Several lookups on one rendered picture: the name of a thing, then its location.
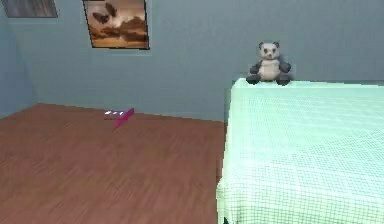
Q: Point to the magenta flat box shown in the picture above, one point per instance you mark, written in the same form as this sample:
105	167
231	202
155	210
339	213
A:
122	117

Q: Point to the black and white panda toy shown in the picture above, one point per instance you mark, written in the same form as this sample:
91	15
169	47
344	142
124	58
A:
269	66

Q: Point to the pale green checked bed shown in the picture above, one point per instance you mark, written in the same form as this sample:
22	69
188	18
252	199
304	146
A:
300	146

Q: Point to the brown framed wall picture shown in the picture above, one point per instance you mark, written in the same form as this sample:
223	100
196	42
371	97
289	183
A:
117	26

